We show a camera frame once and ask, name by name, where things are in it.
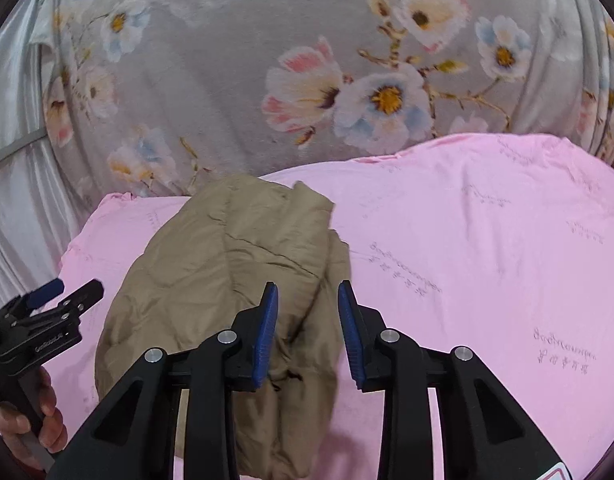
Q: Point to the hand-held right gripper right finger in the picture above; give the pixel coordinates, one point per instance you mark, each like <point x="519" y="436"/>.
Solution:
<point x="349" y="335"/>

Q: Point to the khaki quilted jacket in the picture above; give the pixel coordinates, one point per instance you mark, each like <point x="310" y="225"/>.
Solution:
<point x="212" y="260"/>

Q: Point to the white satin curtain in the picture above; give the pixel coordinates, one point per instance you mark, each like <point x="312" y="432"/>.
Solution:
<point x="27" y="185"/>

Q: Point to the person's left hand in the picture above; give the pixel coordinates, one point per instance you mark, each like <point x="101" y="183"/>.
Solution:
<point x="53" y="410"/>

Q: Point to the pink blanket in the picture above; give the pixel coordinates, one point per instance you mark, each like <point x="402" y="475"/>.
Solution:
<point x="487" y="220"/>

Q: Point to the grey floral sheet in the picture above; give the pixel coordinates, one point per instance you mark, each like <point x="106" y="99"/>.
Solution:
<point x="237" y="35"/>

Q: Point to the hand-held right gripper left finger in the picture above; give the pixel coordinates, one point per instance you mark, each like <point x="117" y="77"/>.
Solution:
<point x="264" y="330"/>

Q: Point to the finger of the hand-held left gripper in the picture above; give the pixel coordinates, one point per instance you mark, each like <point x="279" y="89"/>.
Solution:
<point x="84" y="297"/>
<point x="44" y="292"/>

